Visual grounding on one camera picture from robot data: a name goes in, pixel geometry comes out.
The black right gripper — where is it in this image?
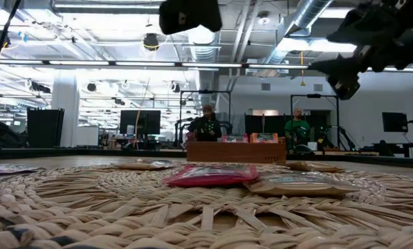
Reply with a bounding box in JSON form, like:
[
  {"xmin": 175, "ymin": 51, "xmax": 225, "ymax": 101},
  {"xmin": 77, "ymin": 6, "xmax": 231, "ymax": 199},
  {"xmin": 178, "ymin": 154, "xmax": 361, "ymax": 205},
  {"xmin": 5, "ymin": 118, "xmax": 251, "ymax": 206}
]
[{"xmin": 309, "ymin": 0, "xmax": 413, "ymax": 102}]

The beige vanilla tea packet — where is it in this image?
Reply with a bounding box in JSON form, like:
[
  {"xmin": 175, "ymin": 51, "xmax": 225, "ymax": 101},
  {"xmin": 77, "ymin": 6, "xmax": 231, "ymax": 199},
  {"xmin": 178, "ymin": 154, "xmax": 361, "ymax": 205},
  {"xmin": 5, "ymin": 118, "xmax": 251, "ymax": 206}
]
[
  {"xmin": 284, "ymin": 160, "xmax": 346, "ymax": 174},
  {"xmin": 243, "ymin": 172, "xmax": 361, "ymax": 197},
  {"xmin": 109, "ymin": 158, "xmax": 175, "ymax": 171}
]

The orange peach tea packet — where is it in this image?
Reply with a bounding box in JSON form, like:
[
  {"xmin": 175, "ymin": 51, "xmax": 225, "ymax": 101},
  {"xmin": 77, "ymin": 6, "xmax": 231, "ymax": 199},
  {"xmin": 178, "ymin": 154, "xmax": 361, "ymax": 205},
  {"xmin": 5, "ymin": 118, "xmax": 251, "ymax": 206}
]
[{"xmin": 250, "ymin": 132, "xmax": 279, "ymax": 144}]

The wooden tea organizer box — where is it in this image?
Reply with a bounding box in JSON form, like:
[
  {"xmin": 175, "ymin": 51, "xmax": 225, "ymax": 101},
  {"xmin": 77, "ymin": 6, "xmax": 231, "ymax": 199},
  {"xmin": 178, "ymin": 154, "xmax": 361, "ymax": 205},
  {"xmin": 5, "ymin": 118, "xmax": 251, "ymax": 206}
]
[{"xmin": 186, "ymin": 136, "xmax": 287, "ymax": 164}]

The flat foil tea packet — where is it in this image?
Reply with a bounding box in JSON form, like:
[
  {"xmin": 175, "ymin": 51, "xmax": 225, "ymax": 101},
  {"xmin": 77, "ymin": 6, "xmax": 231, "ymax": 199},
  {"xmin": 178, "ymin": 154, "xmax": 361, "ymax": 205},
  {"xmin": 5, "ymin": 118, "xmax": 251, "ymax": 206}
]
[{"xmin": 0, "ymin": 164, "xmax": 46, "ymax": 176}]

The person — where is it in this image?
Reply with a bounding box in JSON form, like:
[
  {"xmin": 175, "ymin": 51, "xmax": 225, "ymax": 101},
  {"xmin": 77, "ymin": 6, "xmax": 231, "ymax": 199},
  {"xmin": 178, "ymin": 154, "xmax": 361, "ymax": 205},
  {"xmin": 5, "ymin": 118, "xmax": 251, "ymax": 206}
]
[
  {"xmin": 0, "ymin": 120, "xmax": 28, "ymax": 148},
  {"xmin": 187, "ymin": 104, "xmax": 223, "ymax": 142},
  {"xmin": 284, "ymin": 107, "xmax": 311, "ymax": 149}
]

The black partition panel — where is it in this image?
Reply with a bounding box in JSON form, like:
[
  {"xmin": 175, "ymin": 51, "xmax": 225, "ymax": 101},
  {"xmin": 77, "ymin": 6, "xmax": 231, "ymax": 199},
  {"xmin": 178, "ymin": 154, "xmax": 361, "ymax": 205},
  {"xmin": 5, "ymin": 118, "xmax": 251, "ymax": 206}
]
[{"xmin": 244, "ymin": 109, "xmax": 331, "ymax": 155}]

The long ceiling light bar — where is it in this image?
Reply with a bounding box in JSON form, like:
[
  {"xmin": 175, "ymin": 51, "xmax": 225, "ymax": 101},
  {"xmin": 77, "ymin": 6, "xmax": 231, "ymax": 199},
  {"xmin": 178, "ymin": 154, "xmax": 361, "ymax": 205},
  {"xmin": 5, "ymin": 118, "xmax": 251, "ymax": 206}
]
[{"xmin": 0, "ymin": 59, "xmax": 413, "ymax": 73}]

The black computer monitor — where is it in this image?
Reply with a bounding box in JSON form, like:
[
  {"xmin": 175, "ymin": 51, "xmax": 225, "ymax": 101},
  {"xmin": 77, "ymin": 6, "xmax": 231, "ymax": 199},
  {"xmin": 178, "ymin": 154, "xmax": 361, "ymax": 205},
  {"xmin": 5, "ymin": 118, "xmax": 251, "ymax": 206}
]
[{"xmin": 118, "ymin": 109, "xmax": 162, "ymax": 138}]

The round woven straw mat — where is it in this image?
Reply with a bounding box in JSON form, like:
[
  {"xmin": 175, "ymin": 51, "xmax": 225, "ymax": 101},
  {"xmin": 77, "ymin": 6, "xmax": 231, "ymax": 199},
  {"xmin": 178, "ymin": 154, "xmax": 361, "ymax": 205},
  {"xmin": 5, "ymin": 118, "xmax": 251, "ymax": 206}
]
[{"xmin": 0, "ymin": 162, "xmax": 413, "ymax": 249}]

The white cabinet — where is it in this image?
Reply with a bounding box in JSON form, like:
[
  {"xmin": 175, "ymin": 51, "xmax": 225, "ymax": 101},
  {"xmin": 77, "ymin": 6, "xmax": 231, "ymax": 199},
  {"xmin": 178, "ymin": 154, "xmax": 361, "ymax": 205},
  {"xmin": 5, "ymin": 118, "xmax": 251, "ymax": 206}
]
[{"xmin": 75, "ymin": 124, "xmax": 100, "ymax": 147}]

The tall black cabinet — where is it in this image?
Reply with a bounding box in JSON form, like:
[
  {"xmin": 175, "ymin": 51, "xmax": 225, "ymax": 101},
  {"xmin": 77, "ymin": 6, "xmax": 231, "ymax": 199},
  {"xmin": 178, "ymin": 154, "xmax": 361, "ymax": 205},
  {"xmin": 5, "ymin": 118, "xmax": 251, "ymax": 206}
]
[{"xmin": 26, "ymin": 107, "xmax": 66, "ymax": 148}]

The yellow hanging cord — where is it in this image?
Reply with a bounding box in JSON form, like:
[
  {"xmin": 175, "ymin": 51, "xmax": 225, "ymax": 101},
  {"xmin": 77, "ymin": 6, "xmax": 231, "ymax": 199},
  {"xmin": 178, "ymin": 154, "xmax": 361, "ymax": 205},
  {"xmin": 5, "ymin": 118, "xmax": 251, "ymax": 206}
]
[{"xmin": 299, "ymin": 50, "xmax": 306, "ymax": 87}]

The black metal frame stand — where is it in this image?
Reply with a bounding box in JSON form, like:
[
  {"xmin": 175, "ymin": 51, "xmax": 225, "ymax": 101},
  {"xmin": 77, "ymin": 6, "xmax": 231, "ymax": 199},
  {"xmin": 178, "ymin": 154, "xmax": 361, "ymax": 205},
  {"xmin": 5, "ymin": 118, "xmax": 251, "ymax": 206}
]
[
  {"xmin": 178, "ymin": 89, "xmax": 232, "ymax": 142},
  {"xmin": 290, "ymin": 93, "xmax": 340, "ymax": 148}
]

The silver ventilation duct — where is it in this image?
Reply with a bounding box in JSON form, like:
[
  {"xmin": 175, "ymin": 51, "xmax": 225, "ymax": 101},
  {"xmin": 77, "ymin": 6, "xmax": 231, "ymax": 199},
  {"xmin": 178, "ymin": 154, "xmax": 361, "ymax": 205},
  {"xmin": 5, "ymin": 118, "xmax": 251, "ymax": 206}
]
[
  {"xmin": 263, "ymin": 0, "xmax": 335, "ymax": 66},
  {"xmin": 181, "ymin": 0, "xmax": 225, "ymax": 111}
]

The black wall monitor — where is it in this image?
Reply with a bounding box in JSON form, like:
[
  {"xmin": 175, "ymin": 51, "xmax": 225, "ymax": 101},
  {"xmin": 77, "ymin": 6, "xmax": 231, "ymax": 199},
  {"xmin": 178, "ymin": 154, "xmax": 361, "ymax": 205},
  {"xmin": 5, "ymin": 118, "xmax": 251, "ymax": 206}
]
[{"xmin": 381, "ymin": 111, "xmax": 409, "ymax": 133}]

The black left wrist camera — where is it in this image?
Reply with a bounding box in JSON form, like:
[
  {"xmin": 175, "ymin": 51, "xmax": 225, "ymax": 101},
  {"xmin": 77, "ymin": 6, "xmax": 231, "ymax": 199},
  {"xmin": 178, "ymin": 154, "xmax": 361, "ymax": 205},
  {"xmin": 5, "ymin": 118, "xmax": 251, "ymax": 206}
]
[{"xmin": 158, "ymin": 0, "xmax": 223, "ymax": 36}]

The black table frame rail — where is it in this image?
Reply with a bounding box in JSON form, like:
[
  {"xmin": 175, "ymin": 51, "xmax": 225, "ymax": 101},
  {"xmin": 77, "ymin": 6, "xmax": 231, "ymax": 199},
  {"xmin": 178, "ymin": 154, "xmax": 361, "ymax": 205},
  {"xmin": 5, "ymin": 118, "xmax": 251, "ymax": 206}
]
[{"xmin": 0, "ymin": 147, "xmax": 413, "ymax": 170}]

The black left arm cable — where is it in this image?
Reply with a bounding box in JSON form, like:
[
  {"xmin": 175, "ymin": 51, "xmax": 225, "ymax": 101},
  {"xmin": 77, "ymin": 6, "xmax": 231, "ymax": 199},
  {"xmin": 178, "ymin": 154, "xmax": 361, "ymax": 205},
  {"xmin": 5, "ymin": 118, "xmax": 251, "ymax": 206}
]
[{"xmin": 0, "ymin": 0, "xmax": 22, "ymax": 84}]

